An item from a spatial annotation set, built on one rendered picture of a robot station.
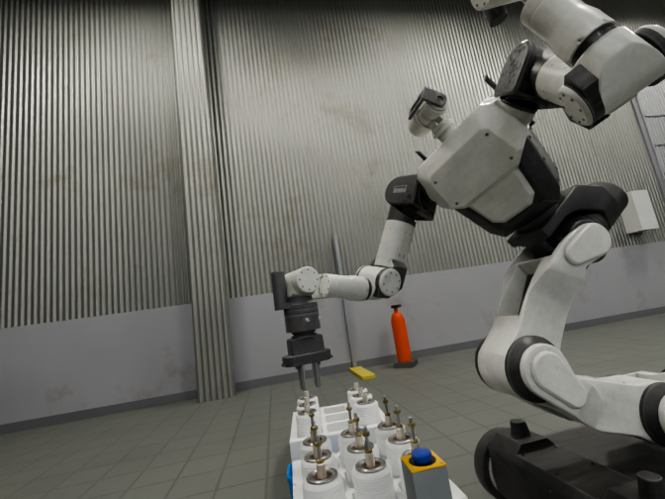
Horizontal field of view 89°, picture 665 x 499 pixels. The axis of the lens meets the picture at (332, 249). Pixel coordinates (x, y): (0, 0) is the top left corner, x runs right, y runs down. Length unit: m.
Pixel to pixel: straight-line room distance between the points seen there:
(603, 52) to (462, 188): 0.39
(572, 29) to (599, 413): 0.78
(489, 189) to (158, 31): 4.58
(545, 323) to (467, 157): 0.43
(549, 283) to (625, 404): 0.32
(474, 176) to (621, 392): 0.61
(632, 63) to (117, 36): 4.90
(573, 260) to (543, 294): 0.10
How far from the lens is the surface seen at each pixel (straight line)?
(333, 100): 4.50
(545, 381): 0.88
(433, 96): 0.95
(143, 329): 3.81
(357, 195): 3.98
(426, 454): 0.79
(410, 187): 1.02
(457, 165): 0.91
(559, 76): 0.81
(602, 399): 1.03
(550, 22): 0.73
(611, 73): 0.68
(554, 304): 0.97
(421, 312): 3.94
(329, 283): 0.90
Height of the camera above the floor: 0.63
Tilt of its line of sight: 10 degrees up
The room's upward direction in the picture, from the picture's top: 8 degrees counter-clockwise
